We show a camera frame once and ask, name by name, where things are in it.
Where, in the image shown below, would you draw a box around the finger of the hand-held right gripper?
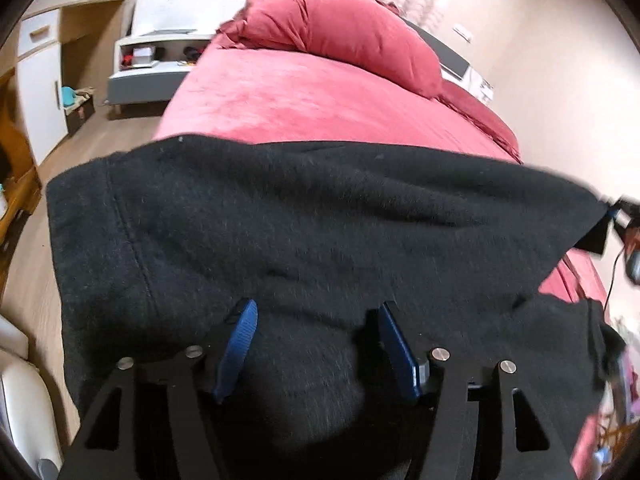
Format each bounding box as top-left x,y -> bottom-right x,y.
575,197 -> 623,256

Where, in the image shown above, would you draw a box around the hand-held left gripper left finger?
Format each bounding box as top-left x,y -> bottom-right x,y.
59,299 -> 259,480

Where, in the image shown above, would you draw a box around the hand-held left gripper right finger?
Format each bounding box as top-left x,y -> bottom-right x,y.
377,301 -> 576,480

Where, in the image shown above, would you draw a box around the black fleece garment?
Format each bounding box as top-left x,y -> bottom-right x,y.
46,139 -> 626,480

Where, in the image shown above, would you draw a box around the colourful clutter pile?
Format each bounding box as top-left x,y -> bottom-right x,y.
570,317 -> 640,480

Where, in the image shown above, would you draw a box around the flat red pillow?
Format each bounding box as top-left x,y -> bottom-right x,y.
440,80 -> 522,163

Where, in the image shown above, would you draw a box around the white appliance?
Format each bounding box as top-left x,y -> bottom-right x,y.
0,317 -> 66,476

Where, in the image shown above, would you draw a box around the grey white headboard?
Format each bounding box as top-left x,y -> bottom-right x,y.
227,0 -> 495,102

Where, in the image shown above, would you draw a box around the red bed cover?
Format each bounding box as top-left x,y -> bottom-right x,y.
152,35 -> 608,306

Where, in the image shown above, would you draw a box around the wooden shelf unit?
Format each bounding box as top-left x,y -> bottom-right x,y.
0,70 -> 43,281

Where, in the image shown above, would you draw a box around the brown storage box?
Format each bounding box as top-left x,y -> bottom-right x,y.
62,87 -> 97,135

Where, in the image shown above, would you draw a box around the wooden desk with white drawers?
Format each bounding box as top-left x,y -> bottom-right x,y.
0,0 -> 126,163

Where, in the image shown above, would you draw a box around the large red pillow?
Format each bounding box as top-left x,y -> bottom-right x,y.
220,0 -> 443,98

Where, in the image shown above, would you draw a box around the white bedside cabinet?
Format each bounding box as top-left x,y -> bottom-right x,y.
109,0 -> 247,118

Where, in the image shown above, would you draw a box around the black cable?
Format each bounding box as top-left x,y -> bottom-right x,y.
602,245 -> 632,322

